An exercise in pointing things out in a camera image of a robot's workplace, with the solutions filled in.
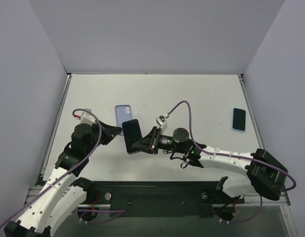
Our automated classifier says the black phone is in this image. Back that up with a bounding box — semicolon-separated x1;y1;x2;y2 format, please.
122;119;142;154

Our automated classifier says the aluminium front rail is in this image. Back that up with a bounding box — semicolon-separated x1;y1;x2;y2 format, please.
24;186;291;206

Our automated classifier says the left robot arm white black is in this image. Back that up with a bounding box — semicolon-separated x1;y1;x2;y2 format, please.
4;119;122;237

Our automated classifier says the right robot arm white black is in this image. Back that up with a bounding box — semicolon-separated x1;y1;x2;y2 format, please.
132;126;288;202

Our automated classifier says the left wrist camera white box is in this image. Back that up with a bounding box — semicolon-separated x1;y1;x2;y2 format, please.
80;108;96;126

